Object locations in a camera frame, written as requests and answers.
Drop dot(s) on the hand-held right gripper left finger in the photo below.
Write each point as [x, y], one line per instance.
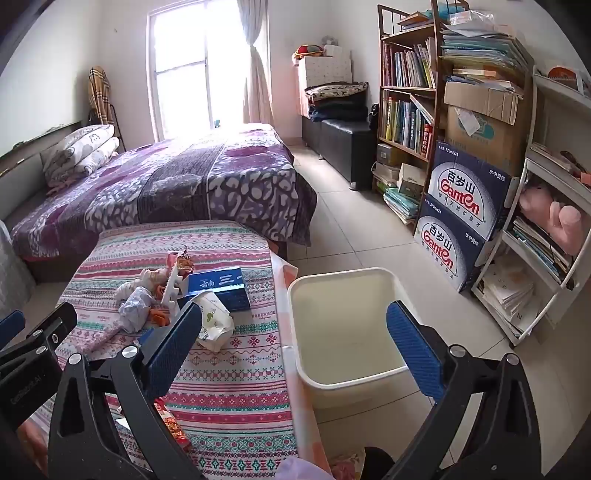
[173, 344]

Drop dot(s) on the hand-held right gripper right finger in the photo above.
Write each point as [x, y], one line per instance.
[415, 350]

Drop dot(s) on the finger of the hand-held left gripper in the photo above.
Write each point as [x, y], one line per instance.
[53, 327]
[11, 325]

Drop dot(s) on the blue carton box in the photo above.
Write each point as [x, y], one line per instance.
[221, 286]

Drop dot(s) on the white plastic trash bin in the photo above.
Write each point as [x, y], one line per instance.
[341, 323]

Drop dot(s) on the orange peel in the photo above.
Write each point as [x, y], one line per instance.
[159, 317]

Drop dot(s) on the crumpled paper cup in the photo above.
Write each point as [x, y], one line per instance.
[212, 323]

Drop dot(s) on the crumpled white paper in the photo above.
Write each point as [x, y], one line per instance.
[136, 307]

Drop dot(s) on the grey quilted cushion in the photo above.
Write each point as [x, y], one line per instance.
[14, 272]

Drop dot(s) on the white notched foam piece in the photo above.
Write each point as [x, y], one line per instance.
[173, 286]

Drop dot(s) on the striped patterned tablecloth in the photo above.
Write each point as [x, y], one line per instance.
[240, 378]

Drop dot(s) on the red foil wrapper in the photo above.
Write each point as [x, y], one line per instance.
[173, 424]

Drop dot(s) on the blue water bottle carton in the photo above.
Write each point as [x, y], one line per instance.
[450, 251]
[466, 194]

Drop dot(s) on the pile of white papers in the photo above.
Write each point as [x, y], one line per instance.
[508, 300]

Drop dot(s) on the grey bed headboard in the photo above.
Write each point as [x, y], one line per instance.
[27, 170]

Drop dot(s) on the purple patterned bed blanket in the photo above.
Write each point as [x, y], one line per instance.
[184, 184]

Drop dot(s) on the leaning books in shelf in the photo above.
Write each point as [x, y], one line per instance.
[540, 249]

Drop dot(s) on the pile of books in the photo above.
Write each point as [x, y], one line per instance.
[399, 189]

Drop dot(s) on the stacked white pillows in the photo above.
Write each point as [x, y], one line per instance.
[78, 152]

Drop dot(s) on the pink plush toy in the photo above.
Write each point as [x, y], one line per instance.
[561, 219]

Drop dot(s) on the large brown cardboard box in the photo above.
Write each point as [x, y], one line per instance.
[489, 143]

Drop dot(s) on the black leather bench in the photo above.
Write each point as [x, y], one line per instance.
[341, 143]

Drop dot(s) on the row of upright books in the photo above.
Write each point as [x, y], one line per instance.
[408, 64]
[406, 122]

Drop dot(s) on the white plastic shelf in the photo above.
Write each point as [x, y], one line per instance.
[538, 157]

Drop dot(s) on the plaid cloth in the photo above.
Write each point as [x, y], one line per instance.
[100, 94]

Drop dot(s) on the wooden bookshelf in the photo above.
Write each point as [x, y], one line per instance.
[437, 92]

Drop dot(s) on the small brown cardboard box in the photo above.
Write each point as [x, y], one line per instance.
[480, 99]

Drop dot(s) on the stack of folded blankets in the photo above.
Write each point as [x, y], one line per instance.
[334, 99]

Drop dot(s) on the window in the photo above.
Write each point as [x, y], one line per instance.
[194, 64]

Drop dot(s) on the pink curtain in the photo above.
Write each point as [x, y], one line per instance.
[256, 69]

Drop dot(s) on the white dotted storage box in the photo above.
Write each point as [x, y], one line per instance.
[323, 71]

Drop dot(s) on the stack of paper folders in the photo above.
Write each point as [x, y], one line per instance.
[480, 50]

